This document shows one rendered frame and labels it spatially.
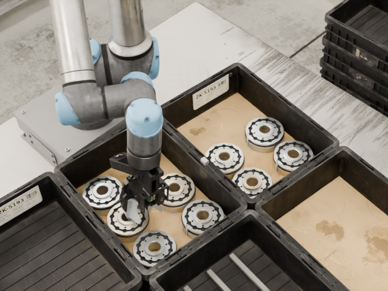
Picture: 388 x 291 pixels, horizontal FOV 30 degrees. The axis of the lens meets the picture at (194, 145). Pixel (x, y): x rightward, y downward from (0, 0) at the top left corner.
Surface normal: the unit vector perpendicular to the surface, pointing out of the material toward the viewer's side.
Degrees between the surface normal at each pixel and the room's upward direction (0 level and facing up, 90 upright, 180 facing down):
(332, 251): 0
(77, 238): 0
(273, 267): 0
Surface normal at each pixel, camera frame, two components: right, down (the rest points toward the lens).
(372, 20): -0.04, -0.66
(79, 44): 0.48, -0.10
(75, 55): 0.16, -0.05
